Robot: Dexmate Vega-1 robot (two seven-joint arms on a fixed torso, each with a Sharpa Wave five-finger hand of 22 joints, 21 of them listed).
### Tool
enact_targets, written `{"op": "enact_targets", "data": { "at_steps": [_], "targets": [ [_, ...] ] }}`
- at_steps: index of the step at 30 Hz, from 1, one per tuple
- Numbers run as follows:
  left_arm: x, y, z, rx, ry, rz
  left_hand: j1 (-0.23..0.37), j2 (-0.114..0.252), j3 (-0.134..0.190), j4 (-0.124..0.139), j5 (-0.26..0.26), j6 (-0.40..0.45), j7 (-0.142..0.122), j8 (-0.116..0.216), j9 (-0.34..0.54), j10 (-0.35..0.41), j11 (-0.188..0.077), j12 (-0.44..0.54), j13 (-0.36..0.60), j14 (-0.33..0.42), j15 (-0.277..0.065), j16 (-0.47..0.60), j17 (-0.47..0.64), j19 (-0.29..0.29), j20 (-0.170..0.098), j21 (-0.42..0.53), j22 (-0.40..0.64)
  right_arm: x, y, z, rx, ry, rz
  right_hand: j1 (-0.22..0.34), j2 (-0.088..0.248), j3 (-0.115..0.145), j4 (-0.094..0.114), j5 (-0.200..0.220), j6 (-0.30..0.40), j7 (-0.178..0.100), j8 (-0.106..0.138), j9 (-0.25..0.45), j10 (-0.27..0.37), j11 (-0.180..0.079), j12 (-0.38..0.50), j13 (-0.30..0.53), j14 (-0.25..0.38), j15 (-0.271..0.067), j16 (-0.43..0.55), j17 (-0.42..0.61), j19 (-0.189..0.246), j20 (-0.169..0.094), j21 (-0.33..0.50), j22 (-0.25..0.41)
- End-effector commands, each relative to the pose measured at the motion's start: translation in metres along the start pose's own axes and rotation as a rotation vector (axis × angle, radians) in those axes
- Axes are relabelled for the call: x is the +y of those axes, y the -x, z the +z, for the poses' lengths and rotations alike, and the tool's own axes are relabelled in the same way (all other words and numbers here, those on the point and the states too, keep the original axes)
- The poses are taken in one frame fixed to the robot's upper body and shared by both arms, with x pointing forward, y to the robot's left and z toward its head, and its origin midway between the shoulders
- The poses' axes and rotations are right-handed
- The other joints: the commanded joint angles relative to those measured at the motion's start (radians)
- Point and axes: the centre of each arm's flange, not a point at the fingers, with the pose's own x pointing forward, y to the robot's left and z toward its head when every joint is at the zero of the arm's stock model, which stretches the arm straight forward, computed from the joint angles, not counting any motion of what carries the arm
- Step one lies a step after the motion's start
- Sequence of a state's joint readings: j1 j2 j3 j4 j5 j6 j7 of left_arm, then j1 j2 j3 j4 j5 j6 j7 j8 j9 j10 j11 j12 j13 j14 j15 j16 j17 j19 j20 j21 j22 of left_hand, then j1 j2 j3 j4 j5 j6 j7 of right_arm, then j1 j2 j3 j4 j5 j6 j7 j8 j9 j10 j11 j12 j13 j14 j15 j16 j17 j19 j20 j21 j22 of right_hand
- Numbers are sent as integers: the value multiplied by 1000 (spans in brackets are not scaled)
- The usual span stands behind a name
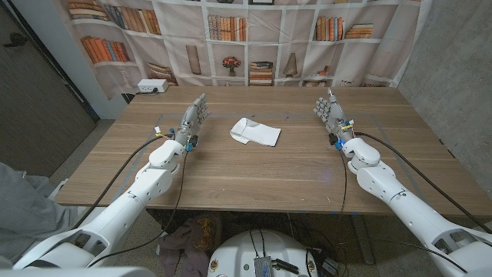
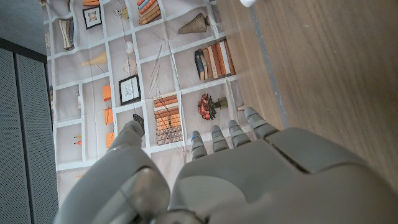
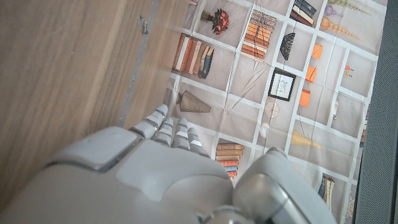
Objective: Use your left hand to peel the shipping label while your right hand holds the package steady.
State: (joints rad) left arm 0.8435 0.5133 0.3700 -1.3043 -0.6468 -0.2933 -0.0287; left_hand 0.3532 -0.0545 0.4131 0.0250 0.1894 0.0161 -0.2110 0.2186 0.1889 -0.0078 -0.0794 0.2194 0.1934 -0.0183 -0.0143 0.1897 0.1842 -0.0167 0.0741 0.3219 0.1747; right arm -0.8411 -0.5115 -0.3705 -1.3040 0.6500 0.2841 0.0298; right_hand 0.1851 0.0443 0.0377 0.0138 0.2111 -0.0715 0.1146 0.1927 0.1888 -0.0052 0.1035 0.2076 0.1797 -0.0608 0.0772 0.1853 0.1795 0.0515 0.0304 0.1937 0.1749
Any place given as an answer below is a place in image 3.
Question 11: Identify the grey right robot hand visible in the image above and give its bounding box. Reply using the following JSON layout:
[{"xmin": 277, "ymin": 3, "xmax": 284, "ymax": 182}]
[{"xmin": 0, "ymin": 104, "xmax": 338, "ymax": 224}]

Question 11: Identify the printed bookshelf backdrop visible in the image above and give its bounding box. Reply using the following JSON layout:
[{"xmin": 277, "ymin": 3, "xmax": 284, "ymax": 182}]
[{"xmin": 164, "ymin": 0, "xmax": 388, "ymax": 224}]

